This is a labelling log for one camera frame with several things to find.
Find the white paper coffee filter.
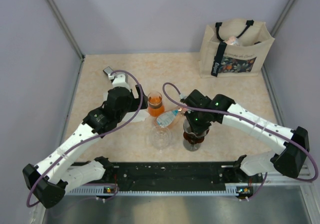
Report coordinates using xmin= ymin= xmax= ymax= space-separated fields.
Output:
xmin=183 ymin=122 xmax=210 ymax=138

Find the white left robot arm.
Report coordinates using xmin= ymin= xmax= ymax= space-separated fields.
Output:
xmin=22 ymin=84 xmax=148 ymax=209

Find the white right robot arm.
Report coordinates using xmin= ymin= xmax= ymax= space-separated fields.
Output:
xmin=181 ymin=89 xmax=310 ymax=182

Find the amber glass coffee dripper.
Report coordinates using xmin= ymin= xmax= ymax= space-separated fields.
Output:
xmin=183 ymin=119 xmax=205 ymax=152

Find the clear glass dripper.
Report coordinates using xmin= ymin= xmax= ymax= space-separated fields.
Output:
xmin=147 ymin=126 xmax=173 ymax=150

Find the orange liquid glass carafe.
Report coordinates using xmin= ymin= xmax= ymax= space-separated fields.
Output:
xmin=147 ymin=91 xmax=165 ymax=117

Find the baby oil bottle pink cap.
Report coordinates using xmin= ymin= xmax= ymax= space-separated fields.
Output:
xmin=154 ymin=106 xmax=186 ymax=129

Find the black rectangular box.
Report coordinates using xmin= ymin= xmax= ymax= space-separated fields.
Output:
xmin=103 ymin=66 xmax=115 ymax=80

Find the beige canvas tote bag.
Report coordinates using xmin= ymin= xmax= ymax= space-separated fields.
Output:
xmin=199 ymin=18 xmax=275 ymax=78

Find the pink item in bag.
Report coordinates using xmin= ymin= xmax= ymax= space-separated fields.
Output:
xmin=224 ymin=35 xmax=242 ymax=46

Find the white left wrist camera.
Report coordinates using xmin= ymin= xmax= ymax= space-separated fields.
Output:
xmin=108 ymin=72 xmax=131 ymax=91

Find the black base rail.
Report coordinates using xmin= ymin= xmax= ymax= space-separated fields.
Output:
xmin=67 ymin=160 xmax=263 ymax=192

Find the aluminium front rail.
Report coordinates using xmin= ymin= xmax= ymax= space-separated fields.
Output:
xmin=39 ymin=165 xmax=313 ymax=197

